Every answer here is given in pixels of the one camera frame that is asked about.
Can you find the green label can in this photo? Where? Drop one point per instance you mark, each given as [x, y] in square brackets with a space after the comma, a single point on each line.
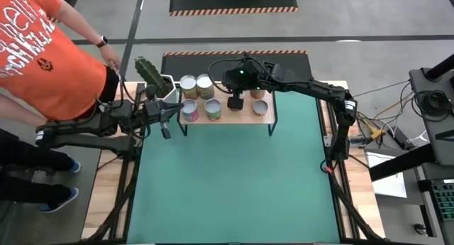
[213, 106]

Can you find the white paper sheet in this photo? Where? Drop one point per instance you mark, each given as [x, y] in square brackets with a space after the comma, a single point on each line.
[390, 184]

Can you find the grey equipment cart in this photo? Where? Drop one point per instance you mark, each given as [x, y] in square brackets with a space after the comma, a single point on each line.
[422, 81]

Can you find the blue peas can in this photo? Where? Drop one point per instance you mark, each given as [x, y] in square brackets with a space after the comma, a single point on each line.
[205, 81]

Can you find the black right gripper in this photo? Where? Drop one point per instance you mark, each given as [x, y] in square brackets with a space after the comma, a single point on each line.
[234, 81]

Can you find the black power strip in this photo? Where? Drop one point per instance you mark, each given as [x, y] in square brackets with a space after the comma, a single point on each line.
[400, 137]

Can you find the orange pineapple can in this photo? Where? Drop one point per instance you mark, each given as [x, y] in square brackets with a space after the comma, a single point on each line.
[257, 94]

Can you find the pink chicken soup can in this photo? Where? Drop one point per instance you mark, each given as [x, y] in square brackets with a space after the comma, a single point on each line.
[189, 106]

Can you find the black diagonal bar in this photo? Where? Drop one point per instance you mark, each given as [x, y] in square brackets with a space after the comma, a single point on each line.
[401, 161]

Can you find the person's wristwatch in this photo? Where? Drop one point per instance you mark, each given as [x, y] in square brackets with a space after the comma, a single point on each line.
[102, 42]

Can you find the green cactus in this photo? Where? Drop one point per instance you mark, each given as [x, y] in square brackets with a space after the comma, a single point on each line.
[147, 69]

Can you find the yellow red-dotted can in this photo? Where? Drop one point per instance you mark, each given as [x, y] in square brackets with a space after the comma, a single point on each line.
[260, 108]

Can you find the orange green beans can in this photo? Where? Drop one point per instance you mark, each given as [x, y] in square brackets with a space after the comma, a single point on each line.
[188, 82]

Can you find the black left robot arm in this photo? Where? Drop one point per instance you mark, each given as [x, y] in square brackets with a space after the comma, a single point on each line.
[81, 131]

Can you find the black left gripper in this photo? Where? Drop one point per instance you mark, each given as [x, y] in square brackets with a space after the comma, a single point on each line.
[152, 113]

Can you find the backlit keyboard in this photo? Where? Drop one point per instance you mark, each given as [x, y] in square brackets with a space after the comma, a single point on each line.
[445, 199]

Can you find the black aluminium table frame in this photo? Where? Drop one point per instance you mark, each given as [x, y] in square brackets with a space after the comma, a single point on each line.
[353, 211]

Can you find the green table mat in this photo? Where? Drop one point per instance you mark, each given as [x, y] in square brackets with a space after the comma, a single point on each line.
[230, 202]

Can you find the small black caster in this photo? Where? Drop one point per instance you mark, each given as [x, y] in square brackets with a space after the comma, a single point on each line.
[420, 229]

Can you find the person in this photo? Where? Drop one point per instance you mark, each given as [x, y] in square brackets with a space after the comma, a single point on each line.
[21, 156]
[42, 60]

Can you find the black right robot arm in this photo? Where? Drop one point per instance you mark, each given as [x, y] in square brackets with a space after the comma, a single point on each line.
[319, 88]

